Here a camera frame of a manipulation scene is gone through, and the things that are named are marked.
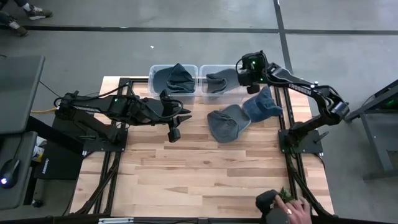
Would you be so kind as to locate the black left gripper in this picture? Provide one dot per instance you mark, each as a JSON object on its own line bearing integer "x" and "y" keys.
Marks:
{"x": 169, "y": 112}

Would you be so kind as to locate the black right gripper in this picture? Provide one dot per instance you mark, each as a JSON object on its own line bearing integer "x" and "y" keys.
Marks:
{"x": 253, "y": 77}

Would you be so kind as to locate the blue denim cap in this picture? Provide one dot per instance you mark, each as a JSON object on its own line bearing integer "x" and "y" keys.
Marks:
{"x": 262, "y": 107}

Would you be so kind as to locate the dark grey cap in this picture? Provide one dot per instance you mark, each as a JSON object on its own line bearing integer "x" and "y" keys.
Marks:
{"x": 222, "y": 81}

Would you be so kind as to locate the slate blue cap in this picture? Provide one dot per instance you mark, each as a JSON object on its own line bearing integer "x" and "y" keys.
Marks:
{"x": 160, "y": 82}

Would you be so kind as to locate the grey cap pale underbrim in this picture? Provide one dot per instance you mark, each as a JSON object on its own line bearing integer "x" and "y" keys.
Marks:
{"x": 227, "y": 124}

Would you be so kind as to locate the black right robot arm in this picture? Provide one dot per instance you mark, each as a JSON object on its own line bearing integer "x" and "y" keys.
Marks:
{"x": 311, "y": 90}

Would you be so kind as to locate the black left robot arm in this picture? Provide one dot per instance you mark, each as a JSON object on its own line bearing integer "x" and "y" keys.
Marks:
{"x": 93, "y": 107}

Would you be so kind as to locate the clear plastic container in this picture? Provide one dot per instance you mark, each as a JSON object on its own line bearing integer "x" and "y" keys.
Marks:
{"x": 150, "y": 84}
{"x": 202, "y": 77}

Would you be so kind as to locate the small green potted plant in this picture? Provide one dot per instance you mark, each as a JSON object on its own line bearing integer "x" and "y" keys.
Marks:
{"x": 284, "y": 194}

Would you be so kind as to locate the black control box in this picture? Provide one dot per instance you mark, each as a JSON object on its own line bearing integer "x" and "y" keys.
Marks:
{"x": 62, "y": 165}

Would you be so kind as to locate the grey metal stand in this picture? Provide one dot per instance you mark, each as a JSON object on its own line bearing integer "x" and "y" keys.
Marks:
{"x": 373, "y": 137}

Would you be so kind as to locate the person's hand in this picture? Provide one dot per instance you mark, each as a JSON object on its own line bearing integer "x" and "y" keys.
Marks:
{"x": 295, "y": 211}

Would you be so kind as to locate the white yellow packet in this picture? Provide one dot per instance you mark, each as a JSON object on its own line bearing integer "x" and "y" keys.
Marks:
{"x": 38, "y": 152}

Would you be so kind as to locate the grey desk top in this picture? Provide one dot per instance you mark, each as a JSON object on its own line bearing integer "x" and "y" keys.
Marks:
{"x": 18, "y": 93}

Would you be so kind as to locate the black desk caster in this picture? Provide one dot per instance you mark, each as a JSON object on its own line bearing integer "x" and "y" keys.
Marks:
{"x": 36, "y": 203}

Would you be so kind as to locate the person's shoe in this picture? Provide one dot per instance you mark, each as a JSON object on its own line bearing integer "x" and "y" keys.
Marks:
{"x": 38, "y": 13}
{"x": 18, "y": 28}

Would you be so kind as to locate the black computer mouse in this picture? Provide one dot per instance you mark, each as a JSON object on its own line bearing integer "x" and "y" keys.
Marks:
{"x": 9, "y": 172}

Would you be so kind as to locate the person's leg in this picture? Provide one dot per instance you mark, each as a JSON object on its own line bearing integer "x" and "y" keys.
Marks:
{"x": 21, "y": 2}
{"x": 6, "y": 18}

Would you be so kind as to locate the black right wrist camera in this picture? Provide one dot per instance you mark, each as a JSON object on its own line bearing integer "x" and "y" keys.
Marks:
{"x": 253, "y": 88}

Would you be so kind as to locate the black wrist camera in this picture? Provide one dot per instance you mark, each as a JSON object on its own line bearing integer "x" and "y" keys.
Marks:
{"x": 174, "y": 135}
{"x": 253, "y": 88}

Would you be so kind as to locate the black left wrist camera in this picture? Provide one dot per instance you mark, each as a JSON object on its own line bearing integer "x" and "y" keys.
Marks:
{"x": 174, "y": 135}

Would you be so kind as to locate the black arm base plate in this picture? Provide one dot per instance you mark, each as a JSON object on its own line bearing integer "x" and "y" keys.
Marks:
{"x": 311, "y": 146}
{"x": 102, "y": 147}

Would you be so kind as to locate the black aluminium table frame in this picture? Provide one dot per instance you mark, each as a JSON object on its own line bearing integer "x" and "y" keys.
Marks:
{"x": 294, "y": 174}

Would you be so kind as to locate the silver metal bracket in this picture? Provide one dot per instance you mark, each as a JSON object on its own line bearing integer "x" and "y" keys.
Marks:
{"x": 115, "y": 221}

